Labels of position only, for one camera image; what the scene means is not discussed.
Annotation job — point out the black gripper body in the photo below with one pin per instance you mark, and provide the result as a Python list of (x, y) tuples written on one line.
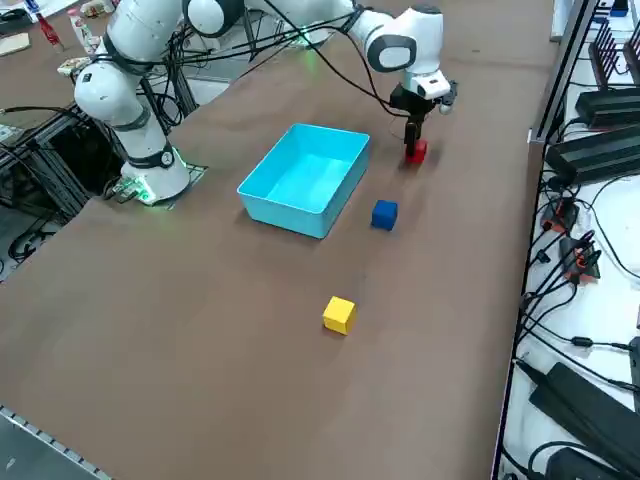
[(412, 102)]

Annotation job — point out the red block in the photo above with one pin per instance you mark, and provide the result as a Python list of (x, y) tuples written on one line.
[(421, 152)]

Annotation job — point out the blue block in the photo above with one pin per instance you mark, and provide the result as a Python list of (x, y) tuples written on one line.
[(384, 215)]

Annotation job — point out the yellow block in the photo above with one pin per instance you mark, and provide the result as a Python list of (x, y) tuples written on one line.
[(339, 317)]

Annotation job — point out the cyan plastic box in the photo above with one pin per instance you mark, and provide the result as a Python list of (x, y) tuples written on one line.
[(305, 175)]

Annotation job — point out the orange black plug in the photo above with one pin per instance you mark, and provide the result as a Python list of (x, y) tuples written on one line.
[(562, 215), (580, 260)]

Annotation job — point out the black power adapter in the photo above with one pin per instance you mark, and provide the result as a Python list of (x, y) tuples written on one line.
[(610, 107), (575, 465), (590, 155), (580, 410)]

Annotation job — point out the black tripod stand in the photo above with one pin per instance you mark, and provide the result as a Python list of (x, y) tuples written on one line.
[(250, 40)]

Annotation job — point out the dark slotted rack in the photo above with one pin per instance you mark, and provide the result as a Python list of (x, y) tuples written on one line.
[(607, 60)]

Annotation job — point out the small printed packet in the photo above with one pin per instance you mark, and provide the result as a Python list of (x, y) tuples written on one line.
[(72, 66)]

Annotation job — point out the red bottle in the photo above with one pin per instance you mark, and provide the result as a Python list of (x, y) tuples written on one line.
[(50, 30)]

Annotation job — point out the dark grey wrist camera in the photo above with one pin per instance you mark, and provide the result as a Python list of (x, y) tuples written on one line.
[(448, 97)]

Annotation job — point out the aluminium profile post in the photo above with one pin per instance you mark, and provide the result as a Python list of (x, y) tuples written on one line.
[(563, 70)]

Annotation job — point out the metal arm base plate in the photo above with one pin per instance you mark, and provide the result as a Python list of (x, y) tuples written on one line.
[(197, 172)]

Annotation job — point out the black aluminium frame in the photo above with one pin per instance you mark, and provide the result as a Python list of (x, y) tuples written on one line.
[(50, 175)]

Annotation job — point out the silver table edge rail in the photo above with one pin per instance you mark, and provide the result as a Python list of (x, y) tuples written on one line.
[(50, 444)]

